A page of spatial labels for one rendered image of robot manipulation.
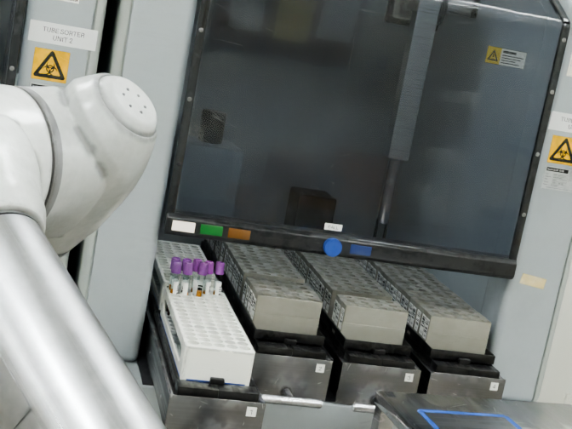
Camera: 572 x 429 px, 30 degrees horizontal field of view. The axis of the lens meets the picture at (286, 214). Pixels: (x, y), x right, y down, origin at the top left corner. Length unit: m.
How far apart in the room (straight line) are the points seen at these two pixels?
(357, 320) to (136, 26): 0.60
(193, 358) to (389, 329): 0.45
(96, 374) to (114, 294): 0.99
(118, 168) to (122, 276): 0.79
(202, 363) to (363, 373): 0.35
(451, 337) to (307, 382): 0.28
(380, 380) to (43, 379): 1.08
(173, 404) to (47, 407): 0.75
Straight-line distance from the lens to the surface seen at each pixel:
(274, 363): 1.71
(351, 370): 1.74
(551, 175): 1.88
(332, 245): 1.73
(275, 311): 1.76
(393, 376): 1.77
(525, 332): 1.93
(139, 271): 1.72
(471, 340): 1.88
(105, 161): 0.94
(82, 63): 1.66
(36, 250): 0.81
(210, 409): 1.49
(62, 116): 0.94
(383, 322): 1.82
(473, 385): 1.82
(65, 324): 0.77
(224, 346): 1.52
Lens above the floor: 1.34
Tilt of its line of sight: 11 degrees down
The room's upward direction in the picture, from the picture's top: 11 degrees clockwise
